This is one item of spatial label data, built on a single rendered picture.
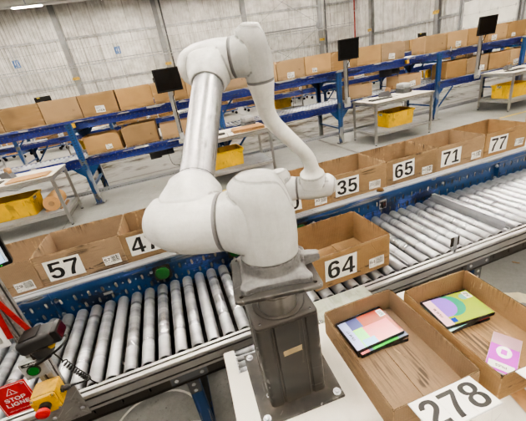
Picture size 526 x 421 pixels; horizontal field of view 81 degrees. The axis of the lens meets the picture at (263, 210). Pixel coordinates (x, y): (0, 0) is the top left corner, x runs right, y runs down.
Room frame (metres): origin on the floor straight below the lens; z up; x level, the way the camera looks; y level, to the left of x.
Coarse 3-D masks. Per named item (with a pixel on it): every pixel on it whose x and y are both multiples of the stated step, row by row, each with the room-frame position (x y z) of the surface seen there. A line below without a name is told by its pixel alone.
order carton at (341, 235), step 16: (320, 224) 1.40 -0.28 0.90; (336, 224) 1.43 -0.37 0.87; (352, 224) 1.45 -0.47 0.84; (368, 224) 1.32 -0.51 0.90; (304, 240) 1.38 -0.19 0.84; (320, 240) 1.40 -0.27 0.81; (336, 240) 1.42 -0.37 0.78; (352, 240) 1.42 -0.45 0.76; (368, 240) 1.32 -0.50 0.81; (384, 240) 1.17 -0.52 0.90; (320, 256) 1.32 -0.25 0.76; (336, 256) 1.10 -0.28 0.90; (368, 256) 1.14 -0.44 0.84; (384, 256) 1.17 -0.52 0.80; (320, 272) 1.08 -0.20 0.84; (320, 288) 1.08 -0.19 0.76
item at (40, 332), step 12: (48, 324) 0.74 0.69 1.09; (60, 324) 0.75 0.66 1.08; (24, 336) 0.71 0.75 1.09; (36, 336) 0.71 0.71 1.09; (48, 336) 0.71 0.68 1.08; (60, 336) 0.72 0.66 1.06; (24, 348) 0.69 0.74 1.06; (36, 348) 0.69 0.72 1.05; (48, 348) 0.72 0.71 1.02; (36, 360) 0.71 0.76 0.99
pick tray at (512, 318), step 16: (464, 272) 0.94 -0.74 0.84; (416, 288) 0.89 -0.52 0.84; (432, 288) 0.91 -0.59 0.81; (448, 288) 0.92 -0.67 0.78; (464, 288) 0.93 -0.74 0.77; (480, 288) 0.87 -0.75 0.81; (496, 288) 0.82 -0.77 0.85; (416, 304) 0.82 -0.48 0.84; (496, 304) 0.80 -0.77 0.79; (512, 304) 0.76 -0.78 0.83; (432, 320) 0.74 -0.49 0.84; (496, 320) 0.76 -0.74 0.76; (512, 320) 0.74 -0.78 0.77; (448, 336) 0.68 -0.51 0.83; (464, 336) 0.72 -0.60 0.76; (480, 336) 0.71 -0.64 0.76; (512, 336) 0.69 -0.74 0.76; (464, 352) 0.62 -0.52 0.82; (480, 352) 0.66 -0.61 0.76; (480, 368) 0.57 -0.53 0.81; (480, 384) 0.56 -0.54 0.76; (496, 384) 0.52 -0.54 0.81; (512, 384) 0.52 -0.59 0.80
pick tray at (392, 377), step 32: (416, 320) 0.77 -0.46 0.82; (352, 352) 0.74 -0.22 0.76; (384, 352) 0.71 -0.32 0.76; (416, 352) 0.69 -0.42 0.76; (448, 352) 0.64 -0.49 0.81; (384, 384) 0.61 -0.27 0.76; (416, 384) 0.59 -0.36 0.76; (448, 384) 0.52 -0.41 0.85; (384, 416) 0.51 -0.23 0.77; (416, 416) 0.49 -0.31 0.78
